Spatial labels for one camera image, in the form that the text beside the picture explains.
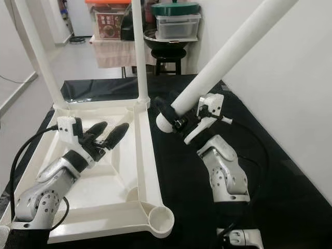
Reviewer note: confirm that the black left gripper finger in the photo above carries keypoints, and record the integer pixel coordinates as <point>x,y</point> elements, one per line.
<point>116,137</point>
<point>95,132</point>

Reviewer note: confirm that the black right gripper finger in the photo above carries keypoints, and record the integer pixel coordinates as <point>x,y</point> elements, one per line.
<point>170,111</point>

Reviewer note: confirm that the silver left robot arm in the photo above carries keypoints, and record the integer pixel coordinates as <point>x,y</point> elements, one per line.
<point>44,192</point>

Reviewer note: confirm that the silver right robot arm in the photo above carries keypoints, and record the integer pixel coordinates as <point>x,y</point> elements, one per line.
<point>228,171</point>

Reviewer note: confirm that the black stool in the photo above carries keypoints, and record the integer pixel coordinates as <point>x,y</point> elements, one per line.
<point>168,62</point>

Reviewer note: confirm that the white plastic table top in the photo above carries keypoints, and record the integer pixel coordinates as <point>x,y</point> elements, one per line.
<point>119,202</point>

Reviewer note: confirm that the beige table cover cloth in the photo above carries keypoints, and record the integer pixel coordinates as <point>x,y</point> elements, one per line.
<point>114,54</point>

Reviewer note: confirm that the clear plastic container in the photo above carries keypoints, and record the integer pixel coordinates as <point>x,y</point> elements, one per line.
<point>179,28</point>

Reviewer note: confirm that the black round floor mat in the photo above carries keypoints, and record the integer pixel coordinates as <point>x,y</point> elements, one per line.
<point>78,39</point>

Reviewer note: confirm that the green pot lid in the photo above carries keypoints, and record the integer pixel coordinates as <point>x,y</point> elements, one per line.
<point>176,9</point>

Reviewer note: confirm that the orange lidded storage box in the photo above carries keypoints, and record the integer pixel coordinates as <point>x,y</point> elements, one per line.
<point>106,23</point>

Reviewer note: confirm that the white cabinet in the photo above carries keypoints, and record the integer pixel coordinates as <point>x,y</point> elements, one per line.
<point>80,18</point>

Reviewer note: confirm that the black tablecloth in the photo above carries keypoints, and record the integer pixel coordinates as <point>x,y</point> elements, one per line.
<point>290,181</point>

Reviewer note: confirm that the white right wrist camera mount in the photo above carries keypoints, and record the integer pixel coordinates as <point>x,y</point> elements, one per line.
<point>210,106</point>

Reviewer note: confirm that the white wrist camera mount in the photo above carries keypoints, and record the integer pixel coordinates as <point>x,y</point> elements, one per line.
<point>210,106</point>
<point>67,132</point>

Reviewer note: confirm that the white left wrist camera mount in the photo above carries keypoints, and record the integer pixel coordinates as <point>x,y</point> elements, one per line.
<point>67,132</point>

